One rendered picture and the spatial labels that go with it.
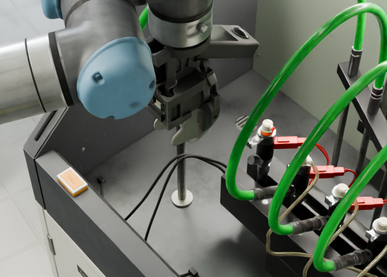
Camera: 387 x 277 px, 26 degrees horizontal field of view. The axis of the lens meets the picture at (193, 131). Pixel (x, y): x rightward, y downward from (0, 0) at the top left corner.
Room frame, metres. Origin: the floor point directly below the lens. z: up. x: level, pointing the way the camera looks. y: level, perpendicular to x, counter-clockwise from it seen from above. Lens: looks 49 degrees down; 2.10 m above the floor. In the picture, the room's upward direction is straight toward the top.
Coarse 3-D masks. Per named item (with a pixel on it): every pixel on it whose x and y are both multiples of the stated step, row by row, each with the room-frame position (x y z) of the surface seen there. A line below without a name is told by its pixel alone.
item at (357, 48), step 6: (360, 0) 1.00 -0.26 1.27; (144, 12) 0.91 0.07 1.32; (144, 18) 0.90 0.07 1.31; (360, 18) 1.00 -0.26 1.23; (144, 24) 0.90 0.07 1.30; (360, 24) 1.00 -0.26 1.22; (360, 30) 1.00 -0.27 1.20; (360, 36) 1.00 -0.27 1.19; (354, 42) 1.01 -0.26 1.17; (360, 42) 1.00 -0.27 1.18; (354, 48) 1.00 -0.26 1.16; (360, 48) 1.00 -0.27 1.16; (354, 54) 1.00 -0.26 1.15; (360, 54) 1.00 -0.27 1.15
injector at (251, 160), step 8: (264, 136) 0.86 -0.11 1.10; (272, 136) 0.87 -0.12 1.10; (264, 144) 0.86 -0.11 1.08; (272, 144) 0.87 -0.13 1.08; (256, 152) 0.88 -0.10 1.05; (264, 152) 0.86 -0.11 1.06; (272, 152) 0.87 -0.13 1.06; (248, 160) 0.86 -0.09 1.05; (256, 160) 0.86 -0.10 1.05; (264, 160) 0.86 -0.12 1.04; (264, 168) 0.87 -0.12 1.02; (264, 176) 0.87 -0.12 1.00; (264, 184) 0.87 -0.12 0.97
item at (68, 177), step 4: (68, 172) 0.90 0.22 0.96; (72, 172) 0.90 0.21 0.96; (60, 176) 0.89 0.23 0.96; (64, 176) 0.89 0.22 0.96; (68, 176) 0.89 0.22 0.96; (72, 176) 0.89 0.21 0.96; (76, 176) 0.89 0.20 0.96; (64, 180) 0.89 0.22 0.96; (68, 180) 0.89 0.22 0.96; (72, 180) 0.89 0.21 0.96; (76, 180) 0.89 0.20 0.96; (80, 180) 0.89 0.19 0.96; (68, 184) 0.88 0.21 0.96; (72, 184) 0.88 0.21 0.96; (76, 184) 0.88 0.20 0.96; (80, 184) 0.88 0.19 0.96; (72, 188) 0.87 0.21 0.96; (76, 188) 0.87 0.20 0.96; (84, 188) 0.87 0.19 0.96; (80, 192) 0.87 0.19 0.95
